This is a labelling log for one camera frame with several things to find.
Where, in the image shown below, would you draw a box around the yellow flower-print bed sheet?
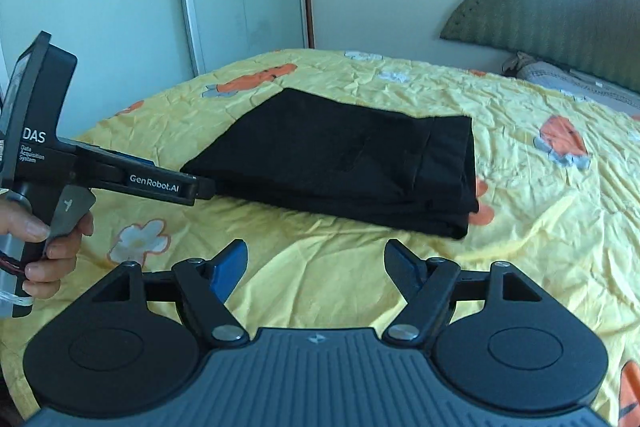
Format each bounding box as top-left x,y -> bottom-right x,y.
0,49 -> 640,427

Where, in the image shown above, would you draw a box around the person's left hand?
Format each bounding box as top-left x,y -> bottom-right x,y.
0,195 -> 96,298

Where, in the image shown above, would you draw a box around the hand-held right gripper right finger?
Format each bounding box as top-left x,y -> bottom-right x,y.
382,238 -> 545,344

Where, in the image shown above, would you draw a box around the green padded headboard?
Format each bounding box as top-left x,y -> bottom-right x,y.
439,0 -> 640,94

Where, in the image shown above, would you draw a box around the black pants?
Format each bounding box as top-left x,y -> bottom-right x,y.
179,88 -> 482,241

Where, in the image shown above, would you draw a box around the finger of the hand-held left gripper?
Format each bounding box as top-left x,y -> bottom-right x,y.
93,146 -> 218,208

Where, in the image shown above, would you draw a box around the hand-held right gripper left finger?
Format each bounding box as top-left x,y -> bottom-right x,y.
90,238 -> 251,346

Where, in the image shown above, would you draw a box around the grey-blue pillow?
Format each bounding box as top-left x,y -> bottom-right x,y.
502,52 -> 640,114

